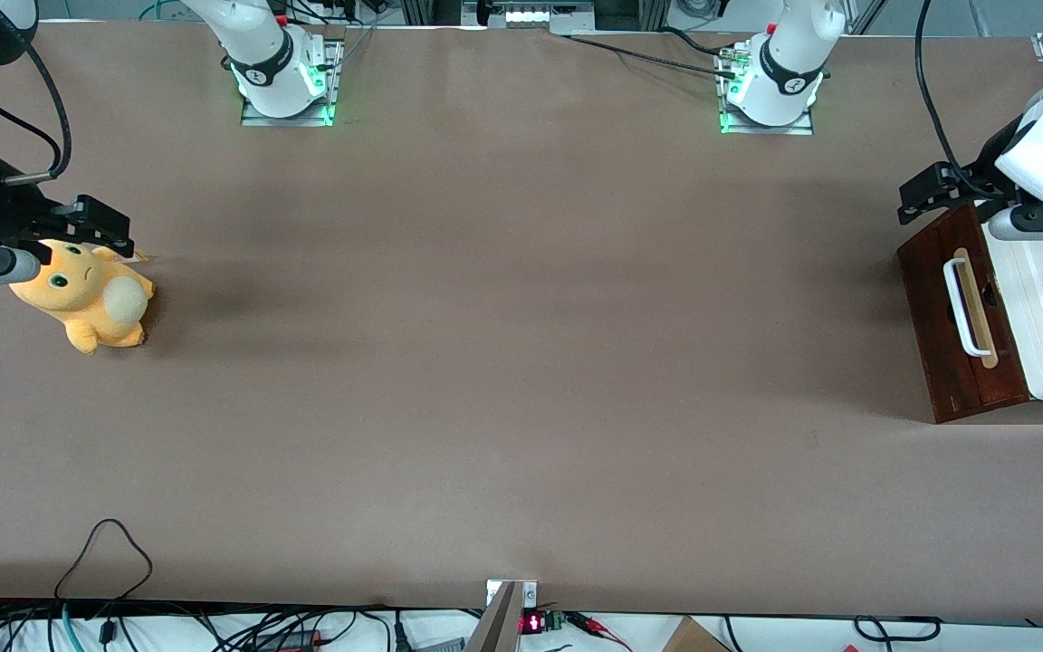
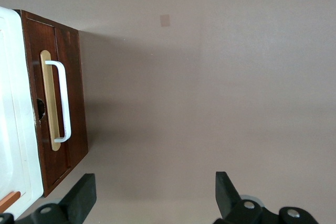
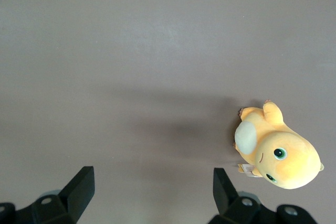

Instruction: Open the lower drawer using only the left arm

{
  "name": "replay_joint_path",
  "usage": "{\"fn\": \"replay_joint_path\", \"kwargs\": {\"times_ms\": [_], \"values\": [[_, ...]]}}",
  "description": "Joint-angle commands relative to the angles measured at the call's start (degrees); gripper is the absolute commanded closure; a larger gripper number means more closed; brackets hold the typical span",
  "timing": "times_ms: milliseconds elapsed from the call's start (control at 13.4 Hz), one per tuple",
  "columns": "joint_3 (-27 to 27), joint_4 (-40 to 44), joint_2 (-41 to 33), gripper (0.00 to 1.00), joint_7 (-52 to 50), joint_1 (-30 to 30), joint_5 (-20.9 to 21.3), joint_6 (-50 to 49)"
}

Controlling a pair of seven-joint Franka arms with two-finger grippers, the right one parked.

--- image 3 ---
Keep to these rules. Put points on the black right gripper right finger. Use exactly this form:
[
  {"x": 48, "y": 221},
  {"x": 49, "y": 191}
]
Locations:
[{"x": 228, "y": 208}]

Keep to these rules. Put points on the yellow plush toy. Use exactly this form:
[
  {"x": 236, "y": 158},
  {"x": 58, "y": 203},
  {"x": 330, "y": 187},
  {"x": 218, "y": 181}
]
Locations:
[{"x": 288, "y": 155}]

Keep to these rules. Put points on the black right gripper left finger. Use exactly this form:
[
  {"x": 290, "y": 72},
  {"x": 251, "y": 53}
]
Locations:
[{"x": 65, "y": 205}]

